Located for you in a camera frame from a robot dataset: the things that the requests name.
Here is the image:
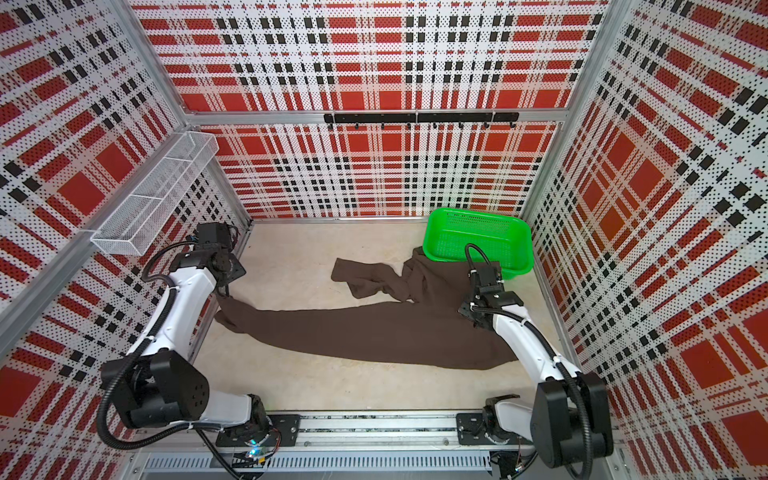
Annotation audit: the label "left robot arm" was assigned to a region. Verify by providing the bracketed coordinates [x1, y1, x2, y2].
[96, 246, 273, 450]

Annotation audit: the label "white wire mesh shelf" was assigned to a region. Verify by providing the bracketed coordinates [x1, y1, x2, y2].
[91, 131, 219, 256]

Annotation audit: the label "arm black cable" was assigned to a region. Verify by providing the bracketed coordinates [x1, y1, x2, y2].
[464, 242, 595, 480]
[95, 238, 241, 480]

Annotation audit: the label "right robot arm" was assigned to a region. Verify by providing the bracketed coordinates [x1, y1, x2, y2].
[459, 292, 614, 479]

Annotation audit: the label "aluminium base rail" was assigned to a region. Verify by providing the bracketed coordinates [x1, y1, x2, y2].
[121, 410, 568, 479]

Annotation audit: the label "green plastic basket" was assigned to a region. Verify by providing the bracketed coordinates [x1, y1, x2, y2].
[422, 208, 534, 280]

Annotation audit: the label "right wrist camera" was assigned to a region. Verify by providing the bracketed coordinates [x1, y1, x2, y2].
[469, 263, 504, 296]

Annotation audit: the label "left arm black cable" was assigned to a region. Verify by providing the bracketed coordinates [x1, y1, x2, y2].
[95, 238, 241, 480]

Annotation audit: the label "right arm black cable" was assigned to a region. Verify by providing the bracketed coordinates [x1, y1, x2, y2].
[464, 242, 595, 480]

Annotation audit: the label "brown trousers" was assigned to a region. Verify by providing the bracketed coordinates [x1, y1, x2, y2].
[215, 248, 517, 370]

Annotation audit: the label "black hook rail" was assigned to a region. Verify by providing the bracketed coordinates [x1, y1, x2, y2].
[323, 111, 520, 128]

